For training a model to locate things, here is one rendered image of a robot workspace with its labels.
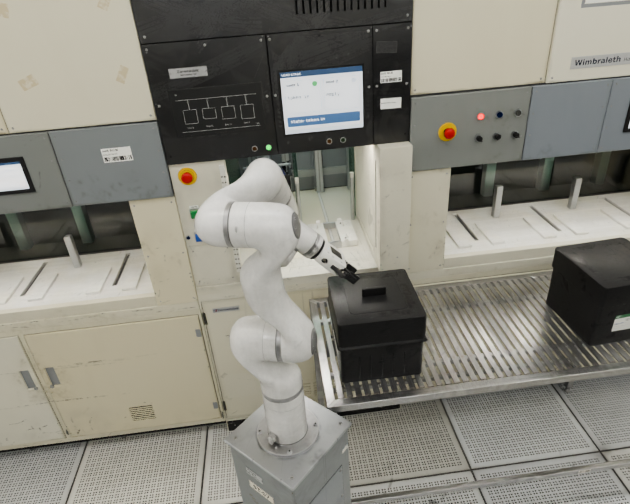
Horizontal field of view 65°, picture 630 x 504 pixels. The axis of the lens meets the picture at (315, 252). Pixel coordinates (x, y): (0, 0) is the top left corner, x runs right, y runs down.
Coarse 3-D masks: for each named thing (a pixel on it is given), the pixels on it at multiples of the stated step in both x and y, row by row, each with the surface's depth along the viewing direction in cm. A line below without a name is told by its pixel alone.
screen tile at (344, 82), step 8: (328, 80) 167; (336, 80) 167; (344, 80) 168; (328, 88) 168; (336, 88) 169; (344, 88) 169; (352, 88) 169; (344, 96) 170; (352, 96) 171; (328, 104) 171; (336, 104) 171; (344, 104) 172; (352, 104) 172
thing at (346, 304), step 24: (336, 288) 170; (360, 288) 169; (384, 288) 164; (408, 288) 167; (336, 312) 159; (360, 312) 158; (384, 312) 157; (408, 312) 156; (336, 336) 161; (360, 336) 156; (384, 336) 156; (408, 336) 157
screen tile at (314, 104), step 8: (304, 80) 166; (288, 88) 167; (296, 88) 167; (304, 88) 168; (312, 88) 168; (320, 88) 168; (312, 96) 169; (320, 96) 169; (288, 104) 170; (296, 104) 170; (304, 104) 170; (312, 104) 170; (320, 104) 171; (288, 112) 171; (296, 112) 171; (304, 112) 172
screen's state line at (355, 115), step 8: (344, 112) 173; (352, 112) 173; (288, 120) 172; (296, 120) 173; (304, 120) 173; (312, 120) 173; (320, 120) 174; (328, 120) 174; (336, 120) 174; (344, 120) 174; (352, 120) 175
